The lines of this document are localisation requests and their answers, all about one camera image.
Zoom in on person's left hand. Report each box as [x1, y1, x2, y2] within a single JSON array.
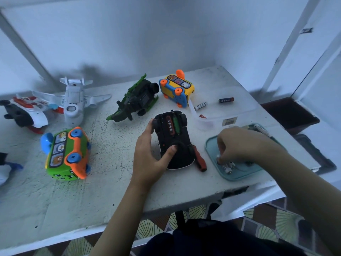
[[130, 119, 178, 191]]

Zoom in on person's right hand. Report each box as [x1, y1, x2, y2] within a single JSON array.
[[216, 126, 286, 166]]

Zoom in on teal container lid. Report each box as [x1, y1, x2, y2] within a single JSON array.
[[205, 123, 291, 182]]

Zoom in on clear plastic container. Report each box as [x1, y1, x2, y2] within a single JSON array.
[[188, 85, 262, 129]]

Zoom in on black white toy car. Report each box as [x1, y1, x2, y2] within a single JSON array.
[[152, 110, 196, 171]]

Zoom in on red screwdriver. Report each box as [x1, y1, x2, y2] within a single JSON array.
[[191, 145, 208, 173]]

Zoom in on dark brown storage box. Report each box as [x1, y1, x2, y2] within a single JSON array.
[[261, 97, 320, 135]]

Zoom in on dark green toy helicopter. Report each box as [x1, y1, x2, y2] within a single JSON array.
[[106, 73, 160, 123]]

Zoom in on grey storage box lid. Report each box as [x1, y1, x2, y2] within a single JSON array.
[[293, 134, 337, 174]]

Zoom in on yellow orange toy car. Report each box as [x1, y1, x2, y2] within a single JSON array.
[[159, 70, 195, 108]]

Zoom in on green orange toy car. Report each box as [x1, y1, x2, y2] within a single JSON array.
[[40, 126, 92, 181]]

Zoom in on white toy airplane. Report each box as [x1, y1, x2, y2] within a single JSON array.
[[33, 76, 113, 127]]

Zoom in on red white toy vehicle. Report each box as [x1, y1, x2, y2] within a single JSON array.
[[0, 94, 59, 134]]

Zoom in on white blue toy vehicle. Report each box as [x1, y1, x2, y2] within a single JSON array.
[[0, 152, 24, 187]]

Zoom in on person's left forearm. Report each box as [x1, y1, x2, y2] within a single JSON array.
[[90, 181, 152, 256]]

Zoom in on person's right forearm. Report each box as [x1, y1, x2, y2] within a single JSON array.
[[261, 149, 341, 256]]

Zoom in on person's dark trousers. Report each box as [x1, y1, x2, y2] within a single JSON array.
[[140, 218, 307, 256]]

